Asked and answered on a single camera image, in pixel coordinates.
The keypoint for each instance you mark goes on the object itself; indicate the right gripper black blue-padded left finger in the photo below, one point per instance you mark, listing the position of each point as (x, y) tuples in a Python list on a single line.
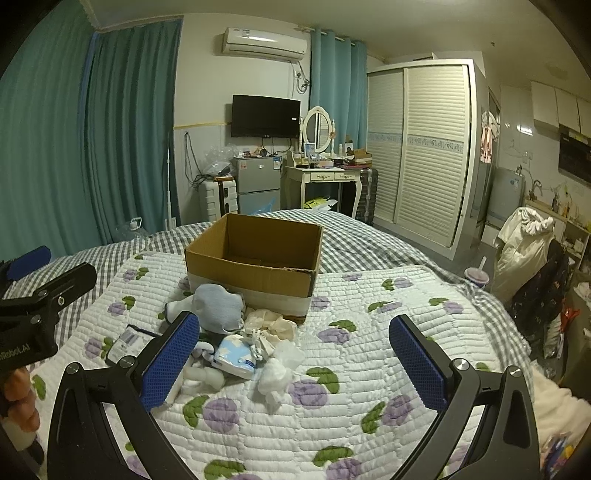
[(81, 443)]

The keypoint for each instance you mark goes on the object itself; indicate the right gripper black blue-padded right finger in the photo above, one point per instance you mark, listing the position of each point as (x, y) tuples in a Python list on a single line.
[(505, 444)]

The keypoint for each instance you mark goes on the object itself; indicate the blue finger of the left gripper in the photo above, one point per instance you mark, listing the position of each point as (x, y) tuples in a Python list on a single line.
[(28, 263)]

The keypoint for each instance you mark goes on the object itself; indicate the white packaged item with barcode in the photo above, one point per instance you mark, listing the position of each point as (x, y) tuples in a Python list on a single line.
[(130, 342)]

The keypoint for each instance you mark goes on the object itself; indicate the blue white patterned cloth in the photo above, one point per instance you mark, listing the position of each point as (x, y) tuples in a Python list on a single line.
[(233, 356)]

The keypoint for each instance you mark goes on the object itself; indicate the light blue knitted sock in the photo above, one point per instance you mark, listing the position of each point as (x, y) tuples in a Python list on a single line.
[(218, 310)]

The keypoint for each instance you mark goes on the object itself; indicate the cream cloth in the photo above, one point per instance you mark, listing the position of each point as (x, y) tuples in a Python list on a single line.
[(270, 326)]

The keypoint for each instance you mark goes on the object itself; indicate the person's hand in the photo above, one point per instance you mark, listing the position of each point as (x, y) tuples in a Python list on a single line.
[(22, 410)]

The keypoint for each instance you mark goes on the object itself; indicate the clear water bottle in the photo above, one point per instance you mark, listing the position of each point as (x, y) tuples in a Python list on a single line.
[(131, 230)]

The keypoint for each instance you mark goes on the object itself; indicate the teal curtain left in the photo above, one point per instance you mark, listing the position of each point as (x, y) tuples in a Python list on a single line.
[(86, 124)]

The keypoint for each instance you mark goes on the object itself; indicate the teal curtain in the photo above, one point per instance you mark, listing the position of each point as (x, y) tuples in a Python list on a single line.
[(86, 124), (339, 84)]

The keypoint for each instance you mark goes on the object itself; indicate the white floral quilt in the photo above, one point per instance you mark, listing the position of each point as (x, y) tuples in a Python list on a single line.
[(349, 411)]

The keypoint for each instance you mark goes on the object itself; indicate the purple drink cup with straw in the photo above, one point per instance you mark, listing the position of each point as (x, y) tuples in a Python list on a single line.
[(477, 275)]

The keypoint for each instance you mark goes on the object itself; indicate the white suitcase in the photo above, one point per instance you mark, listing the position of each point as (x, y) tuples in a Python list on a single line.
[(217, 197)]

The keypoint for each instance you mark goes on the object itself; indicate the white jacket on chair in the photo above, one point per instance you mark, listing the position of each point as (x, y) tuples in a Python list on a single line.
[(522, 250)]

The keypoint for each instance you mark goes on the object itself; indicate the open cardboard box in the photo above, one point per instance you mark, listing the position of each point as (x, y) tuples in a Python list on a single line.
[(273, 263)]

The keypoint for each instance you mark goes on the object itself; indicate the grey mini fridge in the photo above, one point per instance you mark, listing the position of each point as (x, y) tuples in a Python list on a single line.
[(258, 184)]

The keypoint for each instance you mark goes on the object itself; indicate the grey water heater cabinet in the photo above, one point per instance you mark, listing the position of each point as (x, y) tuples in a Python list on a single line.
[(507, 194)]

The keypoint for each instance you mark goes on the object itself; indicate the white dressing table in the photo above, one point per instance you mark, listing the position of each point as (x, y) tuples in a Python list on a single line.
[(296, 180)]

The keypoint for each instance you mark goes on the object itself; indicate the dark suitcase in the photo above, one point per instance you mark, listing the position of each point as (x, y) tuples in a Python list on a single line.
[(365, 211)]

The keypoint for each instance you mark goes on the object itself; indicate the white oval vanity mirror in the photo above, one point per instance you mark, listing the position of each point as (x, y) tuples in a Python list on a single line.
[(316, 131)]

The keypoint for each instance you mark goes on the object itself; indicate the white air conditioner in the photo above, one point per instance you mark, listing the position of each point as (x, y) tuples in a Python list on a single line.
[(255, 43)]

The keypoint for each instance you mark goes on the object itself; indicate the white louvered wardrobe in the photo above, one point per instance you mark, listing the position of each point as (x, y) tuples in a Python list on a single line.
[(422, 131)]

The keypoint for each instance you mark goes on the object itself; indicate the teal curtain right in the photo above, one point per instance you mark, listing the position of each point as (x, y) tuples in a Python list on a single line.
[(339, 84)]

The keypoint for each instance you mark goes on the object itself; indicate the black wall television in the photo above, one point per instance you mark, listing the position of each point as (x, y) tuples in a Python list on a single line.
[(264, 117)]

